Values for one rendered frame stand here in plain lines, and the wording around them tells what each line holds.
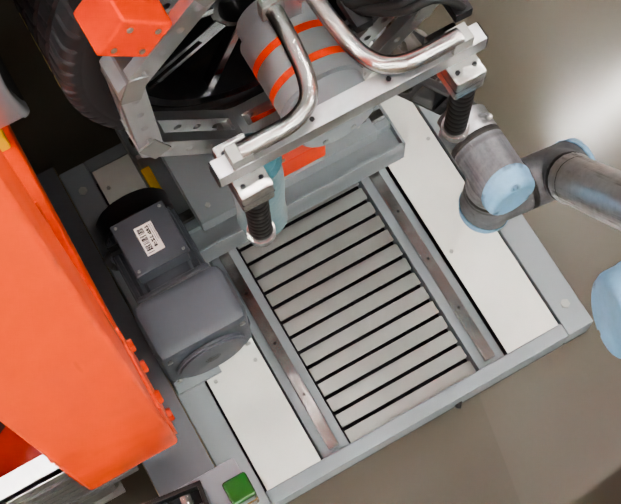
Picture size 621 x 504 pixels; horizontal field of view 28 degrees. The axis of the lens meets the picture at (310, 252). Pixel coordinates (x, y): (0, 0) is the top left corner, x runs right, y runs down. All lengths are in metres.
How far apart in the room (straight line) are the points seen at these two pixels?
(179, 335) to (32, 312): 0.98
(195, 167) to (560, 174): 0.77
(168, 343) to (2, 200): 1.22
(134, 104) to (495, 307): 1.03
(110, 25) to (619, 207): 0.80
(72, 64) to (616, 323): 0.83
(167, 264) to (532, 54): 1.05
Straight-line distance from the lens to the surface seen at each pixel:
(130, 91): 1.77
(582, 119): 2.83
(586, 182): 2.04
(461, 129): 1.92
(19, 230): 1.08
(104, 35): 1.65
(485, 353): 2.54
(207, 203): 2.47
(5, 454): 2.36
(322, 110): 1.71
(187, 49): 1.98
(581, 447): 2.61
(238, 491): 1.89
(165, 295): 2.24
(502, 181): 2.02
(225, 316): 2.21
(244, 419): 2.50
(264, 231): 1.83
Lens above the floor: 2.52
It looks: 71 degrees down
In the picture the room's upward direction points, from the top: 4 degrees counter-clockwise
